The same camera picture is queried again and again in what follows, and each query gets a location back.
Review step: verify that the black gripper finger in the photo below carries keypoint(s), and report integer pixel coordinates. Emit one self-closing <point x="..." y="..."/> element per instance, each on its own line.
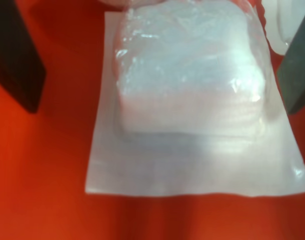
<point x="300" y="75"/>
<point x="12" y="55"/>

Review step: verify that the clear-faced gauze bandage packet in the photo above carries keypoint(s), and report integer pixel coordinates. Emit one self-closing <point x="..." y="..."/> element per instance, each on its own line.
<point x="275" y="27"/>
<point x="180" y="100"/>

